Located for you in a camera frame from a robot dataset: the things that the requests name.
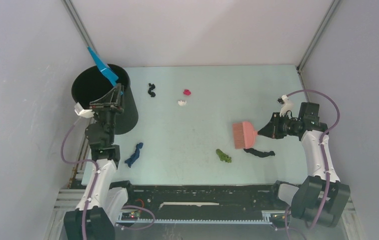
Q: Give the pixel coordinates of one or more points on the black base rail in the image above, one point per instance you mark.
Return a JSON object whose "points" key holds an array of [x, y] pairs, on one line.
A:
{"points": [[220, 204]]}

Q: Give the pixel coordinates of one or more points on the black paper scrap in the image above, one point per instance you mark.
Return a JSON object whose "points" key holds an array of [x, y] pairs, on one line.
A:
{"points": [[150, 91], [260, 154]]}

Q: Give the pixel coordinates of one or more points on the blue dustpan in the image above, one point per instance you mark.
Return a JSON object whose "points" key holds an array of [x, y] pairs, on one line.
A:
{"points": [[105, 71]]}

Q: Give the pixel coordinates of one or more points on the green paper scrap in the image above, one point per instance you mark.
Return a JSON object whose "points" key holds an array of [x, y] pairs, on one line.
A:
{"points": [[223, 156]]}

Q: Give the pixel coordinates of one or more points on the black paper scrap right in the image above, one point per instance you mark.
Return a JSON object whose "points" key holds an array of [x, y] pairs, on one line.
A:
{"points": [[260, 154]]}

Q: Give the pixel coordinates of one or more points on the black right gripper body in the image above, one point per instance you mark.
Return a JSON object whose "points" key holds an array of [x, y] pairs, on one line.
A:
{"points": [[283, 126]]}

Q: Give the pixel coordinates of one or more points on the white paper scrap centre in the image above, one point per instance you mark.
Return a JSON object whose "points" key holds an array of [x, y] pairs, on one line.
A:
{"points": [[181, 102]]}

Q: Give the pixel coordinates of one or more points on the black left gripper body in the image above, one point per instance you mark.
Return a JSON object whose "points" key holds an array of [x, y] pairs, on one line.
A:
{"points": [[116, 108]]}

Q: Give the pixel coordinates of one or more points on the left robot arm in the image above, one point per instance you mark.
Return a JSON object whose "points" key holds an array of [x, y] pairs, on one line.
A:
{"points": [[94, 217]]}

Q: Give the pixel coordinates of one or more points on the pink hand brush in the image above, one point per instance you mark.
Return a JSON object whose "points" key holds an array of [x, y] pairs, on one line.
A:
{"points": [[244, 135]]}

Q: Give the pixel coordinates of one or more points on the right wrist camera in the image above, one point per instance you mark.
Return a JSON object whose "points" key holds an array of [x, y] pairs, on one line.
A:
{"points": [[286, 105]]}

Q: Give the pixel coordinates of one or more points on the red paper scrap upper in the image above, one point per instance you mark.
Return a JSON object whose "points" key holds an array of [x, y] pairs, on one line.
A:
{"points": [[187, 92]]}

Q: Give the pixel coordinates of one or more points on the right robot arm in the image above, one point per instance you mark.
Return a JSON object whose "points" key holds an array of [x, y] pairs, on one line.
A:
{"points": [[321, 198]]}

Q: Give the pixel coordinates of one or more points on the blue paper scrap left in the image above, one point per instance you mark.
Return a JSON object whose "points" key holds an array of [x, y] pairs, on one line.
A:
{"points": [[133, 157]]}

